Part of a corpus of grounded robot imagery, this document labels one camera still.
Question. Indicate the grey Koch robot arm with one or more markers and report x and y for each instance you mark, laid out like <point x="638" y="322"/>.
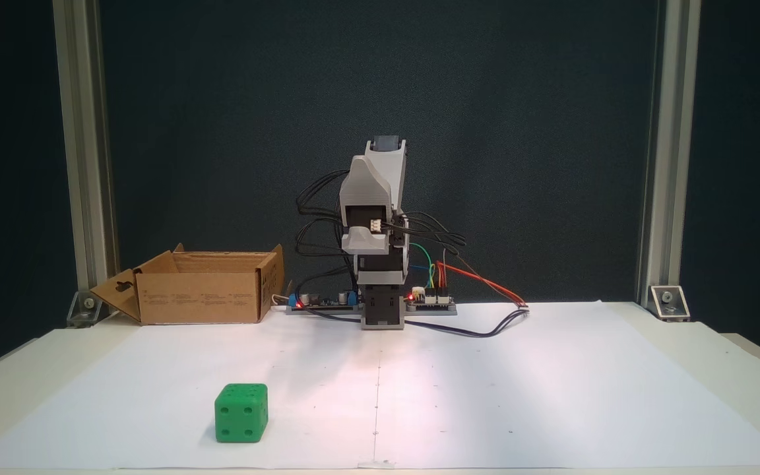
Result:
<point x="380" y="310"/>

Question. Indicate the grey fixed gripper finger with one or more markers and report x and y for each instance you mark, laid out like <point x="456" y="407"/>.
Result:
<point x="365" y="181"/>

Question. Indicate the clear tape strip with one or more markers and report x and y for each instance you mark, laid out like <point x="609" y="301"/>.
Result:
<point x="377" y="464"/>

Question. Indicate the motor driver circuit board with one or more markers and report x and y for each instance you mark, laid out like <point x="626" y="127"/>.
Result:
<point x="436" y="302"/>

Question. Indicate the large white paper sheet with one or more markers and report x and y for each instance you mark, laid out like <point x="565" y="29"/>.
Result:
<point x="485" y="396"/>

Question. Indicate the blue power circuit board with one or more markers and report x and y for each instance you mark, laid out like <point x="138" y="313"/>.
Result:
<point x="327" y="302"/>

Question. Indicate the metal corner bracket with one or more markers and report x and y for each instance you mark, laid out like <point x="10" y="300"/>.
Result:
<point x="84" y="309"/>
<point x="669" y="302"/>

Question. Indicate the green dice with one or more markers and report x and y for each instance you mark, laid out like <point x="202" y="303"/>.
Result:
<point x="241" y="414"/>

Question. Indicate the brown cardboard box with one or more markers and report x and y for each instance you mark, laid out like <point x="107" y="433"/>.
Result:
<point x="195" y="297"/>

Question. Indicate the aluminium frame post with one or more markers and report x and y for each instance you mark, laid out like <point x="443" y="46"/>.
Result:
<point x="670" y="132"/>
<point x="83" y="132"/>

